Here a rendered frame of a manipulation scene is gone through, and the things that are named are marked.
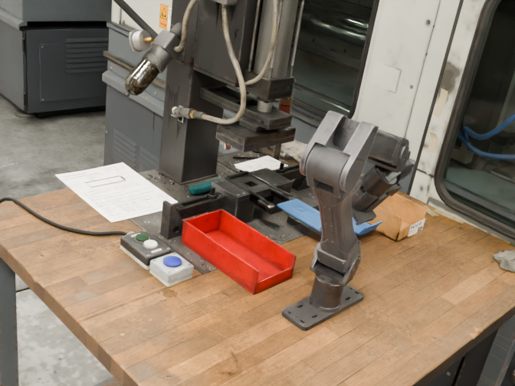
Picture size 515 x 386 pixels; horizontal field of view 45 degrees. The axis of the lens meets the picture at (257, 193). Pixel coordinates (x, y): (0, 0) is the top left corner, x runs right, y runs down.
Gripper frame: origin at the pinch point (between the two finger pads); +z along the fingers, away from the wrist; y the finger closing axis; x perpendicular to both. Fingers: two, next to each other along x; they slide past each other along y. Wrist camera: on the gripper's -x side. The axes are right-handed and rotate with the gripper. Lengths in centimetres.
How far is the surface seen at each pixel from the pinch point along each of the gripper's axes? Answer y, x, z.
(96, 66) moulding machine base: 244, -134, 213
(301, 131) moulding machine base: 51, -64, 40
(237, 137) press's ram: 28.5, 9.2, 2.3
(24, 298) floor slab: 65, 7, 157
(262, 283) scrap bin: -5.4, 21.7, 7.2
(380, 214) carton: -0.5, -24.5, 4.9
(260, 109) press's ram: 33.1, 0.6, -1.6
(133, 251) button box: 15.3, 37.3, 20.6
